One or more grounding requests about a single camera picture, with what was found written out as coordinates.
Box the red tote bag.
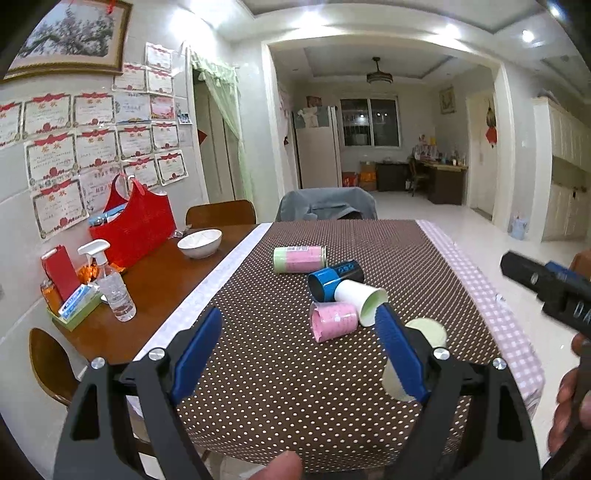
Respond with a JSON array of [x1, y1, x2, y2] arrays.
[[89, 174, 177, 269]]

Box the brown polka-dot tablecloth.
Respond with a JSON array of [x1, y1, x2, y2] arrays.
[[127, 219, 546, 444]]

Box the red door ornament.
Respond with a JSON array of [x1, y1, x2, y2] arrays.
[[485, 104, 499, 146]]

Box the red box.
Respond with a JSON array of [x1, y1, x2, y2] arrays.
[[41, 246, 80, 303]]

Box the wooden dining table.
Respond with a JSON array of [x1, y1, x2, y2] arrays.
[[51, 224, 259, 365]]

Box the white paper cup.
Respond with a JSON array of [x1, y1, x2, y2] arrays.
[[333, 279, 389, 328]]

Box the chair with grey cover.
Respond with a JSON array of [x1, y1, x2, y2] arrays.
[[276, 187, 378, 221]]

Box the white refrigerator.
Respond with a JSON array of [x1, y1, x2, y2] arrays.
[[295, 105, 342, 189]]

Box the clear spray bottle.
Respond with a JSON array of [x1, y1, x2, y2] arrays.
[[77, 240, 137, 322]]

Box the desk chair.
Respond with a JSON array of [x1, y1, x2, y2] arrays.
[[406, 157, 428, 197]]

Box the window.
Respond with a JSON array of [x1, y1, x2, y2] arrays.
[[340, 98, 400, 148]]

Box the framed blossom picture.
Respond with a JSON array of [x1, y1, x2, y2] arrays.
[[2, 0, 134, 84]]

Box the pale green paper cup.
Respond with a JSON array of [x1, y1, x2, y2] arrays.
[[382, 318, 448, 401]]

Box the white wall cabinets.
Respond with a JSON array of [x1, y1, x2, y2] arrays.
[[533, 95, 591, 241]]

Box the person's right hand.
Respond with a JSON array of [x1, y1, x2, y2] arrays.
[[547, 333, 591, 459]]

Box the white door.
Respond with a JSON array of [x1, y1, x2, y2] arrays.
[[466, 92, 499, 217]]

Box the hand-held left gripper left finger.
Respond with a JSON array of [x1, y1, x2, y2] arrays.
[[53, 307, 225, 480]]

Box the dark wooden desk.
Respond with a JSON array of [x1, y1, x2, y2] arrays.
[[418, 157, 468, 205]]

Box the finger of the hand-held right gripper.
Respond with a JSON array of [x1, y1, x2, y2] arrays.
[[544, 261, 583, 283], [500, 250, 561, 301]]

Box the white ceramic bowl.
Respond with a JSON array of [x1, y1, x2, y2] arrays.
[[177, 228, 223, 259]]

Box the green storage tray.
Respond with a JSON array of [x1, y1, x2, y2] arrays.
[[45, 286, 103, 332]]

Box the green and pink paper cup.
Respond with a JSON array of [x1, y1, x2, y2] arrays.
[[272, 246, 327, 275]]

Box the group of wall certificates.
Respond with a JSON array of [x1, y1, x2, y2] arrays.
[[0, 41, 190, 241]]

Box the dark low cabinet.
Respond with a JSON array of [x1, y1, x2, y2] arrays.
[[376, 161, 409, 192]]

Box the ceiling lamp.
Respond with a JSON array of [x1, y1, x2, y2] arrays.
[[367, 56, 393, 85]]

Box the blue and white toothpaste box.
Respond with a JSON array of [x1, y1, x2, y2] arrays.
[[60, 284, 100, 321]]

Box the blue paper cup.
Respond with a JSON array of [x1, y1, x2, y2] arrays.
[[308, 259, 365, 303]]

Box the person's left hand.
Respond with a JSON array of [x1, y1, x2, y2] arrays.
[[262, 451, 303, 480]]

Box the brown polka dot tablecloth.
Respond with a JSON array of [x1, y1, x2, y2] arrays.
[[178, 219, 504, 474]]

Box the wooden chair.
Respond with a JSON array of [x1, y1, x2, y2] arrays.
[[28, 328, 88, 407], [185, 200, 257, 228]]

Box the green door curtain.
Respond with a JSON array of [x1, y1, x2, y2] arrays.
[[189, 46, 254, 201]]

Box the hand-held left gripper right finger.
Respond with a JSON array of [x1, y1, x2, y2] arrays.
[[374, 304, 543, 480]]

